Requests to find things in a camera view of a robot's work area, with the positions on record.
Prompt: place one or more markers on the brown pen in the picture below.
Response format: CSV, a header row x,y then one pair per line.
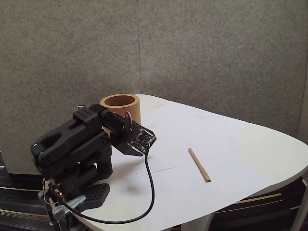
x,y
199,165

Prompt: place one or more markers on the brown cork pen holder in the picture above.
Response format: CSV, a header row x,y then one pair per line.
x,y
133,113

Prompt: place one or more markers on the grey metal table clamp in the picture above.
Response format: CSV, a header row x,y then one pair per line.
x,y
77,201

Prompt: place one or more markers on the motor controller board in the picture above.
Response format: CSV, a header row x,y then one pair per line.
x,y
56,190

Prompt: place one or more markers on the grey felt partition panel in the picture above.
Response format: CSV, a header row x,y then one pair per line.
x,y
216,60
36,36

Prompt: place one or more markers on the white table leg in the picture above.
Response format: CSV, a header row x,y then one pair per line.
x,y
299,216

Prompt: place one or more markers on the bare circuit board camera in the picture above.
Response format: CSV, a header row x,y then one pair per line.
x,y
142,138

